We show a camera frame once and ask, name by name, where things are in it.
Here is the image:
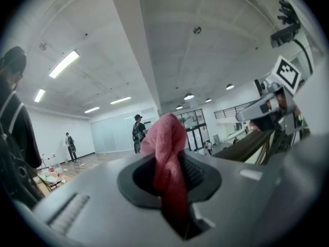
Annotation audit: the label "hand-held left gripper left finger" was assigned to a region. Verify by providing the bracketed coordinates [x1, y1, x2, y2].
[32, 152, 186, 247]

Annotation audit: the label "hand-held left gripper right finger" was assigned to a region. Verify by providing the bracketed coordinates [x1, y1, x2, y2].
[179, 150, 283, 247]

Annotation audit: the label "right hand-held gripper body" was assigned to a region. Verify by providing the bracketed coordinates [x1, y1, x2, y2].
[258, 55, 309, 136]

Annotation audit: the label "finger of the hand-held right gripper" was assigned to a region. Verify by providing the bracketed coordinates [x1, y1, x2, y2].
[235, 93, 280, 122]

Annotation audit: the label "dark wooden handrail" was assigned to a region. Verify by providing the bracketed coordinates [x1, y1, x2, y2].
[212, 130, 294, 165]

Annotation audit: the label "pink cloth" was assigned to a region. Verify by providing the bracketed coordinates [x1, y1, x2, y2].
[140, 113, 192, 239]

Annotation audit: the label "black metal balcony railing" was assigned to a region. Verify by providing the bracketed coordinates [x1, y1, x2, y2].
[213, 103, 259, 120]

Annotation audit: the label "person's white shirt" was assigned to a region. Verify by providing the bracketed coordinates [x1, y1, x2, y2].
[294, 58, 329, 138]

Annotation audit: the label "light wooden table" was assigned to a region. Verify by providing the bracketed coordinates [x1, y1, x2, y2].
[35, 172, 72, 198]

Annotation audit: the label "glass entrance doors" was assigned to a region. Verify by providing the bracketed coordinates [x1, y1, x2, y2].
[177, 109, 208, 152]

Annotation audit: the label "pile of clear plastic items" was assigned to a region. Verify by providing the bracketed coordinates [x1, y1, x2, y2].
[35, 153, 68, 186]

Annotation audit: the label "frosted glass partition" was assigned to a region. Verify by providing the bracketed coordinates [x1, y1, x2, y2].
[90, 108, 160, 154]

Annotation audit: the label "black backpack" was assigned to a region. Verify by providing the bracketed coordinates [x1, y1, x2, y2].
[0, 122, 46, 210]

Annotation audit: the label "group of ceiling tube lights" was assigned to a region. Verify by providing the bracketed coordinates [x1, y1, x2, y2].
[34, 49, 132, 114]

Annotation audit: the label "black head camera cable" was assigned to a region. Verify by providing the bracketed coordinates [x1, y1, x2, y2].
[292, 38, 314, 76]

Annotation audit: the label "black head camera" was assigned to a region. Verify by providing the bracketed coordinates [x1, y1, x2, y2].
[269, 0, 302, 48]

